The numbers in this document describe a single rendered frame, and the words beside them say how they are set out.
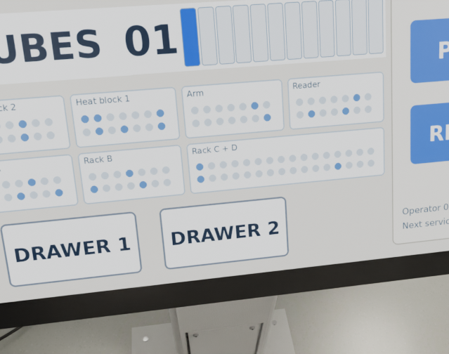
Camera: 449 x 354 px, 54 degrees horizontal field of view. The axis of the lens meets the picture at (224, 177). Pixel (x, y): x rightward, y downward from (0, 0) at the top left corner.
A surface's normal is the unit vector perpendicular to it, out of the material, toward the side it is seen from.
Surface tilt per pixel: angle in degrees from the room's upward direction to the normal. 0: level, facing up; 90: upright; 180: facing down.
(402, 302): 0
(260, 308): 90
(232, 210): 50
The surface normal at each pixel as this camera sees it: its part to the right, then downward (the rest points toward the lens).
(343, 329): 0.01, -0.65
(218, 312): 0.14, 0.76
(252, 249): 0.11, 0.17
